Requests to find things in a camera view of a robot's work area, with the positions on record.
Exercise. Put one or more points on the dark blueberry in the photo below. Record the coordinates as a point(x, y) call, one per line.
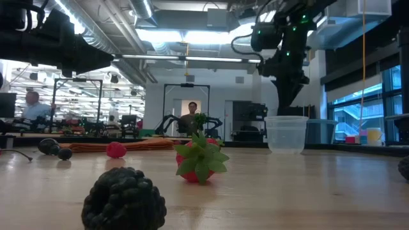
point(64, 154)
point(55, 150)

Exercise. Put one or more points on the red cherry with stem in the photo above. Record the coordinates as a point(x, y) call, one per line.
point(19, 152)

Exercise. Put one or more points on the yellow cup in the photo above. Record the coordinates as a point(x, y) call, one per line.
point(374, 136)

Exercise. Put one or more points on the black background office chair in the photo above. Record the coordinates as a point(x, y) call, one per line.
point(128, 123)

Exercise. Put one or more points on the dark round fruit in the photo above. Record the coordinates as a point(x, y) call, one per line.
point(46, 145)

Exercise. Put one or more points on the blue box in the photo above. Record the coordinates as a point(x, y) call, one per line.
point(363, 139)

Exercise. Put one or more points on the person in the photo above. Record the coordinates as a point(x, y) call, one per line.
point(190, 119)
point(35, 110)
point(112, 121)

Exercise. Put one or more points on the black background gantry frame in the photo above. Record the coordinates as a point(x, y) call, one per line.
point(99, 96)
point(187, 85)

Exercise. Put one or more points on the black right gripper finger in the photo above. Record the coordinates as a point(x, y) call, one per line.
point(287, 92)

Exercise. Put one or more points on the dark grey desk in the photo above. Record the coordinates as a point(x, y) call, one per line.
point(397, 117)

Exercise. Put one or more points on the black background monitor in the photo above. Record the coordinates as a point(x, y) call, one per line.
point(7, 105)

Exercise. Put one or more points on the black aluminium table frame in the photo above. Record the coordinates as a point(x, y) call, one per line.
point(243, 144)

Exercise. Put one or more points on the black frame post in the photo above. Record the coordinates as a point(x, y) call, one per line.
point(404, 70)

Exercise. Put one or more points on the red strawberry green leaves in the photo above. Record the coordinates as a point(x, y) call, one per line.
point(199, 159)

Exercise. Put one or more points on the green box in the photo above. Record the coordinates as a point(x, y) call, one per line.
point(147, 133)

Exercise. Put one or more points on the orange folded cloth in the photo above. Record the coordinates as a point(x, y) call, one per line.
point(140, 145)

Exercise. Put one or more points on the pink box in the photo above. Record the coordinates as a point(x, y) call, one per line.
point(350, 140)

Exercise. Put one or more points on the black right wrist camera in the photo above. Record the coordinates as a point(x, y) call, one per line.
point(265, 36)

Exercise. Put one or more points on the long ceiling light fixture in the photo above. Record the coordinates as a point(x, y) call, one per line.
point(207, 59)

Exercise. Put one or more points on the green background plant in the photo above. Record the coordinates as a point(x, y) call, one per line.
point(200, 119)

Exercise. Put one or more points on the red raspberry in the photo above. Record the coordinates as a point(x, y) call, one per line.
point(116, 150)

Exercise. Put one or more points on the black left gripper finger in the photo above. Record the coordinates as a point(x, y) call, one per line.
point(96, 59)

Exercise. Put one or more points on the grey wall speaker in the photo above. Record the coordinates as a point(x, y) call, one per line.
point(240, 80)
point(190, 78)

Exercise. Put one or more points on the grey plastic bin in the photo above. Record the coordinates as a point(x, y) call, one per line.
point(322, 131)

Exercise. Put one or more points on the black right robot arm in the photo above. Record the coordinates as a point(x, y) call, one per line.
point(306, 9)

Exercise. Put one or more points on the clear plastic tupperware container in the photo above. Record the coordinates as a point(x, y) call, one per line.
point(286, 134)

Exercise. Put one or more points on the black blackberry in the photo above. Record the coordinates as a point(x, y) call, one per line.
point(405, 167)
point(123, 199)

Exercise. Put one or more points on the black equipment cabinet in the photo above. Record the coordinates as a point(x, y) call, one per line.
point(249, 111)

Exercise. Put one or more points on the black background robot arm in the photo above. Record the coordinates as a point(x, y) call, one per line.
point(166, 119)
point(215, 123)

